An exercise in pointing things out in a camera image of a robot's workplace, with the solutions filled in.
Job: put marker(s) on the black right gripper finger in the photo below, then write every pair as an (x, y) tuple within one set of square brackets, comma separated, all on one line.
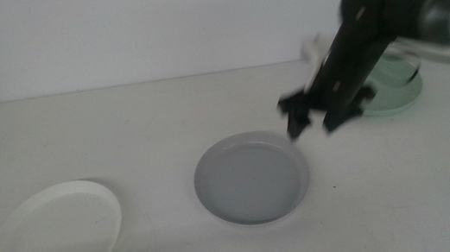
[(341, 118), (298, 123)]

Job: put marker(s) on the pale green shallow bowl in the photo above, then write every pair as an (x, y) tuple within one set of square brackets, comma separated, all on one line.
[(400, 98)]

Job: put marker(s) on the white shallow bowl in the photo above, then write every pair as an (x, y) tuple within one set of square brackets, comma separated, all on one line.
[(57, 239)]

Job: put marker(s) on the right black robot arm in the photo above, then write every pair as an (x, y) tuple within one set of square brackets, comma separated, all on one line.
[(445, 14)]

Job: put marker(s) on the grey shallow bowl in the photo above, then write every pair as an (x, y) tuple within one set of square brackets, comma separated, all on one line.
[(251, 179)]

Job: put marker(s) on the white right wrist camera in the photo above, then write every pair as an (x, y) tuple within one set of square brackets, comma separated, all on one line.
[(316, 62)]

